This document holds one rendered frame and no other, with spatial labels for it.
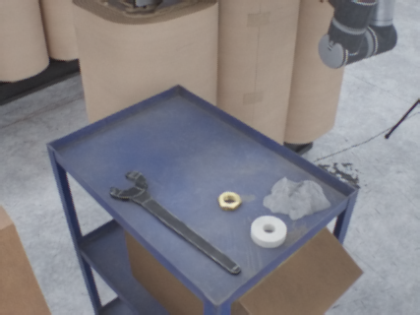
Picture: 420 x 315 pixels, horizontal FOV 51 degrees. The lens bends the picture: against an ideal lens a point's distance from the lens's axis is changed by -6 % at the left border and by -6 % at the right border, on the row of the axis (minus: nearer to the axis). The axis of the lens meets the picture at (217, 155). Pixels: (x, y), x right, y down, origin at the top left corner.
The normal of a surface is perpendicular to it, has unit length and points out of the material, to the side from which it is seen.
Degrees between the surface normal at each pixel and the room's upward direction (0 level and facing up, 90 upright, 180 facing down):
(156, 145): 0
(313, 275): 26
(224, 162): 0
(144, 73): 90
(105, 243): 0
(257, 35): 90
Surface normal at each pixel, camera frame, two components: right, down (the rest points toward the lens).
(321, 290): 0.32, -0.51
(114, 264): 0.02, -0.79
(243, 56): 0.01, 0.62
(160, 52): 0.40, 0.58
